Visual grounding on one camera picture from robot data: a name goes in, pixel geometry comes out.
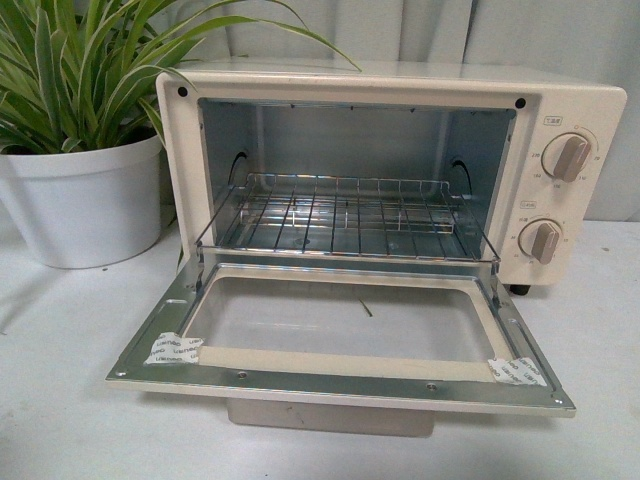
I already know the glass oven door with handle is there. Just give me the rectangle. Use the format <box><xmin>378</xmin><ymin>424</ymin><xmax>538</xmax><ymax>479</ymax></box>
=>
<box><xmin>107</xmin><ymin>249</ymin><xmax>576</xmax><ymax>437</ymax></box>

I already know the cream toaster oven body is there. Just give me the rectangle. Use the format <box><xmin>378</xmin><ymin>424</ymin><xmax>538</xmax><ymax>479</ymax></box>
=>
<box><xmin>156</xmin><ymin>59</ymin><xmax>626</xmax><ymax>287</ymax></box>

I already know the small green leaf scrap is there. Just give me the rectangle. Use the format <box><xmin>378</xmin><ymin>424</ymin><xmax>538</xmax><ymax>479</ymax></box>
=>
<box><xmin>358</xmin><ymin>298</ymin><xmax>373</xmax><ymax>318</ymax></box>

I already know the lower timer knob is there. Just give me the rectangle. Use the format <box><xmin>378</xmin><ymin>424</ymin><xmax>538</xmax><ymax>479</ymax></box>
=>
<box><xmin>518</xmin><ymin>218</ymin><xmax>563</xmax><ymax>265</ymax></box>

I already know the white plastic plant pot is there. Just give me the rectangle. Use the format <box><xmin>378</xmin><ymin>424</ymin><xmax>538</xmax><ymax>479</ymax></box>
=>
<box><xmin>1</xmin><ymin>137</ymin><xmax>162</xmax><ymax>269</ymax></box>

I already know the upper temperature knob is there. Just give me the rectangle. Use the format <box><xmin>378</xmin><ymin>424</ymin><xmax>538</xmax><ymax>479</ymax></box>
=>
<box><xmin>542</xmin><ymin>133</ymin><xmax>592</xmax><ymax>183</ymax></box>

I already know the green striped spider plant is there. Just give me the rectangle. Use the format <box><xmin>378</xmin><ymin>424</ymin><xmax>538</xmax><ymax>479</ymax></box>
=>
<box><xmin>0</xmin><ymin>0</ymin><xmax>362</xmax><ymax>156</ymax></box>

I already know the white curtain backdrop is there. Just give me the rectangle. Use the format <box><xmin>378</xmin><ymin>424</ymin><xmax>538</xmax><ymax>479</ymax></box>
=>
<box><xmin>154</xmin><ymin>1</ymin><xmax>639</xmax><ymax>221</ymax></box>

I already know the chrome wire oven rack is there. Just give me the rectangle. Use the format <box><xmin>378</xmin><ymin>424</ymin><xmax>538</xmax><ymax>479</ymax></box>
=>
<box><xmin>195</xmin><ymin>173</ymin><xmax>500</xmax><ymax>264</ymax></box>

